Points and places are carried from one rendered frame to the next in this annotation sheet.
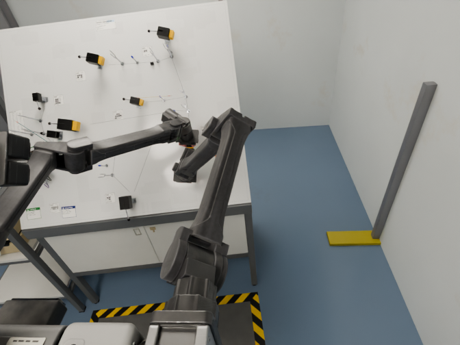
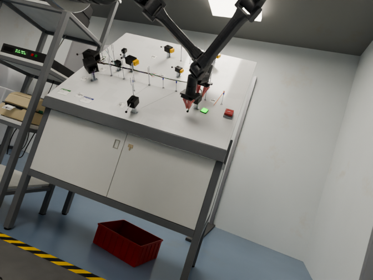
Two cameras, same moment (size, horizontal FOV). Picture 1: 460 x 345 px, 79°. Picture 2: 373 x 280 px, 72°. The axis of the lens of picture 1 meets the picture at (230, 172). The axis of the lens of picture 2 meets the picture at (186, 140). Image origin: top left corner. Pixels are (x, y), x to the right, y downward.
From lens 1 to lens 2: 120 cm
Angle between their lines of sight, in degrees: 44
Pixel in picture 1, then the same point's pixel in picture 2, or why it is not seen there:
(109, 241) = (88, 144)
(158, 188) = (159, 113)
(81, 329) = not seen: outside the picture
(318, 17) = (309, 158)
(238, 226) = (202, 181)
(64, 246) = (52, 131)
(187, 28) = (228, 63)
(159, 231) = (134, 152)
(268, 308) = not seen: outside the picture
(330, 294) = not seen: outside the picture
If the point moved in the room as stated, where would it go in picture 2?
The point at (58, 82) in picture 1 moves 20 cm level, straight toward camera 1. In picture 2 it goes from (139, 54) to (143, 46)
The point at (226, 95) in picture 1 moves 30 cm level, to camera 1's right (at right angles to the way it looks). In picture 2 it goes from (237, 92) to (281, 103)
